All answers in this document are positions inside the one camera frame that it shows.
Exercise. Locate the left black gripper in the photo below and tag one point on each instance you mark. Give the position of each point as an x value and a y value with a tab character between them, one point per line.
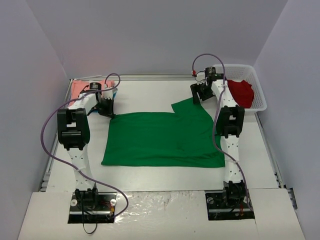
105	107

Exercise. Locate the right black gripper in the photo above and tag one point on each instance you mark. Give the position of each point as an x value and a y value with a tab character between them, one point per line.
199	91

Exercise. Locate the green t shirt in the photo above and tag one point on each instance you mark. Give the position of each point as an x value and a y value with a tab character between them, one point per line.
181	138

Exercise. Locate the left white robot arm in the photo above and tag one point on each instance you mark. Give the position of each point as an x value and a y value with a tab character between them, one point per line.
74	132

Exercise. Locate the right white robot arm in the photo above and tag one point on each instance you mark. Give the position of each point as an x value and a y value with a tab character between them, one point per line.
227	127

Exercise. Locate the blue folded t shirt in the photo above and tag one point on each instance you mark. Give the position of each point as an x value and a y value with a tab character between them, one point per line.
94	109

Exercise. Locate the pink folded t shirt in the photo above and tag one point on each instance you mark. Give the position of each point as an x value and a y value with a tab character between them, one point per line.
79	85

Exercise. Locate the red t shirt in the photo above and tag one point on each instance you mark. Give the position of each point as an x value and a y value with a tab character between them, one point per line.
242	92

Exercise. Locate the white plastic basket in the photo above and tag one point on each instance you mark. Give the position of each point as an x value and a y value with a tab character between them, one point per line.
238	73

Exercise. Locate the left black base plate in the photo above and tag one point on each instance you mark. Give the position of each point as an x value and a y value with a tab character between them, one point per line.
102	213

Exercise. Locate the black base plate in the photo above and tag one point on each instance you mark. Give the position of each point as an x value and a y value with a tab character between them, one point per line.
218	209
102	213

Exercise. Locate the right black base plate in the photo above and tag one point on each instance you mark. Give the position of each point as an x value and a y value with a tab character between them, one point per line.
218	209

